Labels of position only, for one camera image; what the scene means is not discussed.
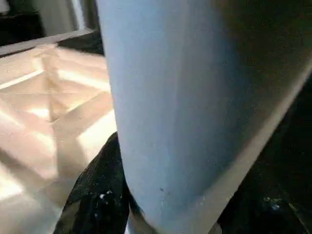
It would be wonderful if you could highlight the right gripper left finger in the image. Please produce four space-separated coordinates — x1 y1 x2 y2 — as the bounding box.
53 131 133 234

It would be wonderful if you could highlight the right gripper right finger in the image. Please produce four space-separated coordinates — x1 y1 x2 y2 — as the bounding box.
217 161 312 234

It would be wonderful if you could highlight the white plastic table top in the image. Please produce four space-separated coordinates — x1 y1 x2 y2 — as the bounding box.
0 43 120 234

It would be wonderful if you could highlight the white plastic table leg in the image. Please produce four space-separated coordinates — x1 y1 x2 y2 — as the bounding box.
95 0 312 234

